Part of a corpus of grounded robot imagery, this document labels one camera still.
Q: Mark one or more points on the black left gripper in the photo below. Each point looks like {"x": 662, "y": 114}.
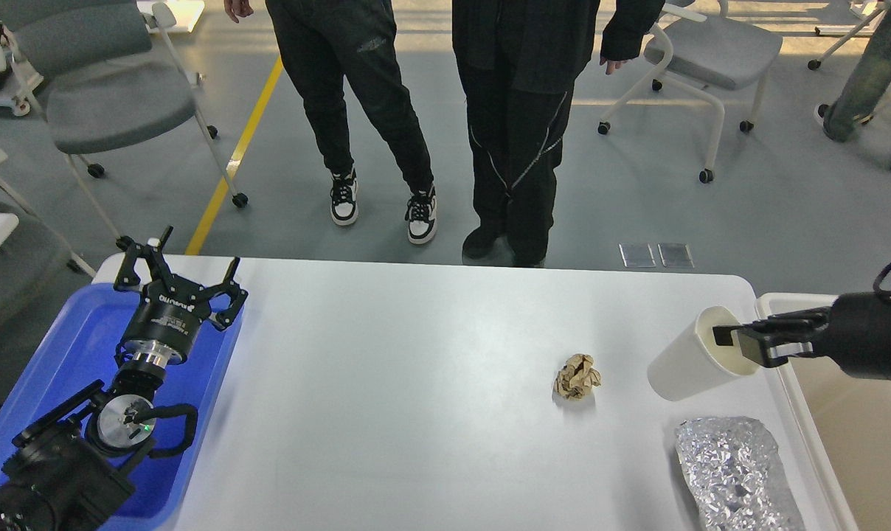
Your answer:
{"x": 161, "y": 324}

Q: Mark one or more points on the beige plastic bin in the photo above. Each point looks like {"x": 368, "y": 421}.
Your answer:
{"x": 846, "y": 426}

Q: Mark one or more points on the person in green trousers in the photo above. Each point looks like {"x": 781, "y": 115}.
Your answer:
{"x": 864, "y": 87}

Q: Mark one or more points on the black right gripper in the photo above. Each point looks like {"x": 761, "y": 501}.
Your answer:
{"x": 855, "y": 333}

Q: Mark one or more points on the white paper cup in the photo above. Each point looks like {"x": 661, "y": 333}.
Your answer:
{"x": 693, "y": 362}

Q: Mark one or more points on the person in black jeans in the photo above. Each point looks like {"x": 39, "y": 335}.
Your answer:
{"x": 327, "y": 45}

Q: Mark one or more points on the metal floor plate right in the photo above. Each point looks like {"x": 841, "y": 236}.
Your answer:
{"x": 674, "y": 255}

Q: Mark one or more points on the grey chair right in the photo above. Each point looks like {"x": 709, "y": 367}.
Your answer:
{"x": 698, "y": 51}

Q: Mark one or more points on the grey chair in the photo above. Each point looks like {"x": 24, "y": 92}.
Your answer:
{"x": 114, "y": 78}
{"x": 698, "y": 51}

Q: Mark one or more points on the metal floor plate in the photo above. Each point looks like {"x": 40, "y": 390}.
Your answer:
{"x": 637, "y": 255}
{"x": 674, "y": 255}

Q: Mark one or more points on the blue plastic tray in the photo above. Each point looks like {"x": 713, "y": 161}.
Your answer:
{"x": 77, "y": 350}

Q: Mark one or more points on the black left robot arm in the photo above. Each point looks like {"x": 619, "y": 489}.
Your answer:
{"x": 104, "y": 427}

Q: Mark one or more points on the person in black coat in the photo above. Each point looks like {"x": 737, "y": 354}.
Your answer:
{"x": 518, "y": 63}

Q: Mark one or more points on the crumpled aluminium foil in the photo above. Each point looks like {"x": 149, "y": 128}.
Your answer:
{"x": 732, "y": 469}

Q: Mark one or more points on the brown paper ball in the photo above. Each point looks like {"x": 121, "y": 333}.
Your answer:
{"x": 577, "y": 378}

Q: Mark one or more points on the metal floor plate left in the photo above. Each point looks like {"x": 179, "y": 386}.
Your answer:
{"x": 637, "y": 255}

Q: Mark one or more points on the grey chair left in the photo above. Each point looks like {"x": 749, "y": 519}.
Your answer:
{"x": 114, "y": 78}

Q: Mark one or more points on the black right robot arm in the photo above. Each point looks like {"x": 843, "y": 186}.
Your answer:
{"x": 855, "y": 332}

